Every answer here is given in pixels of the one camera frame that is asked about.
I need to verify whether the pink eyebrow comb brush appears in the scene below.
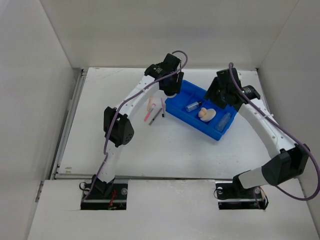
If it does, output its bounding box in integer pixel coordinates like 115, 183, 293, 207
160, 98, 165, 118

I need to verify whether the white round powder puff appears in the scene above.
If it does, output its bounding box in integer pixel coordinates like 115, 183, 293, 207
200, 108, 217, 122

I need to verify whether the blue plastic organizer tray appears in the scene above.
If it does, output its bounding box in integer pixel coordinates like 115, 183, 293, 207
165, 80, 237, 141

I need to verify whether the orange makeup sponge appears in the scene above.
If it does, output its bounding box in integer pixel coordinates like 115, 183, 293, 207
198, 107, 208, 119

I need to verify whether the small black-capped clear bottle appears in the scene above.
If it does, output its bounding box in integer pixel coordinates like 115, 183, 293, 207
185, 101, 202, 112

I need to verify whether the clear plastic bottle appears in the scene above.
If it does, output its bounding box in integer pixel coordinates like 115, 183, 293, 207
215, 112, 232, 132

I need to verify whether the beige concealer stick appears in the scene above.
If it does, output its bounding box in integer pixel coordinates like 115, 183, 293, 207
147, 97, 153, 112

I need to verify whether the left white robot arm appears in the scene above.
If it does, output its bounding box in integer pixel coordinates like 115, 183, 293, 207
89, 50, 188, 199

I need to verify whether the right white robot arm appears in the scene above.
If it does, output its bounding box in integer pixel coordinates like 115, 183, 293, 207
204, 68, 309, 197

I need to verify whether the pink makeup brush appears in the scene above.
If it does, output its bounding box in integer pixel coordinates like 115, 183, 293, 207
143, 103, 156, 122

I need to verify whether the checkered eyeliner pen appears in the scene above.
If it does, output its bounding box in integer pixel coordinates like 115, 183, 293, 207
148, 108, 163, 126

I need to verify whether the aluminium side rail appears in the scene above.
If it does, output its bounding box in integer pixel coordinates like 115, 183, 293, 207
45, 68, 88, 180

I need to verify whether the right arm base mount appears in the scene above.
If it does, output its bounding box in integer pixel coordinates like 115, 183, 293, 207
213, 181, 269, 210

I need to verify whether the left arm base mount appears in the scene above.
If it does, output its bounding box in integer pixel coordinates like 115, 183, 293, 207
79, 179, 129, 211

